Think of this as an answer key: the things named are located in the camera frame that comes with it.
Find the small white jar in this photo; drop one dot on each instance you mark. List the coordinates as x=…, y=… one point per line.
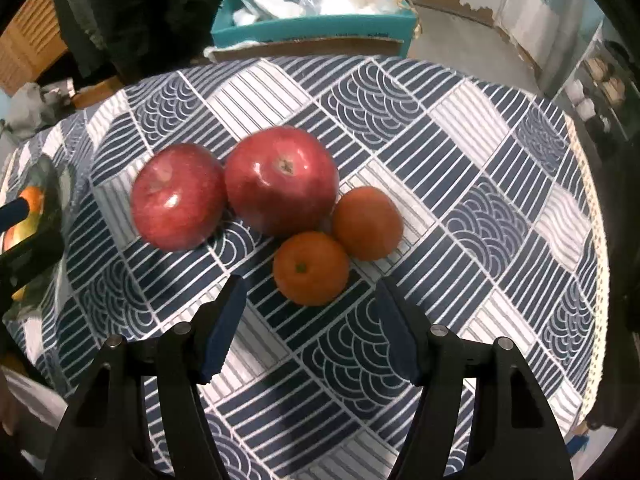
x=575, y=91
x=585, y=110

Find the small red apple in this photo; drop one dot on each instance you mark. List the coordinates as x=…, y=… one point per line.
x=177, y=197

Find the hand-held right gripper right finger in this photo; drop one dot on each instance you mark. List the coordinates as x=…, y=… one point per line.
x=400, y=335

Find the navy white patterned tablecloth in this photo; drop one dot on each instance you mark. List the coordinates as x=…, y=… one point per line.
x=450, y=160

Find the ribbed glass bowl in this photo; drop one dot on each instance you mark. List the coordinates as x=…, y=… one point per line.
x=54, y=192

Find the yellow green apple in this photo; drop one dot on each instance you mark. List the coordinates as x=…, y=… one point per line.
x=20, y=234

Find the brown lid jar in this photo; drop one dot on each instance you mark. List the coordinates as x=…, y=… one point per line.
x=614, y=91
x=597, y=69

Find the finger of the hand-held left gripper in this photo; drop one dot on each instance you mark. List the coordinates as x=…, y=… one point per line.
x=35, y=255
x=14, y=212

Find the teal box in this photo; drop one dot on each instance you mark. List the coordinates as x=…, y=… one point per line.
x=310, y=27

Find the wooden louvered door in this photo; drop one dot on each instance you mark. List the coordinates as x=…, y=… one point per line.
x=25, y=45

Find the orange tangerine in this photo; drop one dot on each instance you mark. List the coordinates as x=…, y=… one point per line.
x=369, y=224
x=34, y=199
x=311, y=269

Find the grey fabric bag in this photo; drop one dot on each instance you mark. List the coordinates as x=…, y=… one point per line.
x=30, y=107

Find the large red apple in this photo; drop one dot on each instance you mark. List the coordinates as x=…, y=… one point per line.
x=282, y=182

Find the dark jacket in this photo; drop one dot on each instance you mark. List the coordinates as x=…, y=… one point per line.
x=145, y=10

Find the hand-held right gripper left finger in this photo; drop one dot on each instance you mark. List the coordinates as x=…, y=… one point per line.
x=225, y=330

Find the white shelf unit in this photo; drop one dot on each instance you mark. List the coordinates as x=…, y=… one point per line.
x=617, y=125

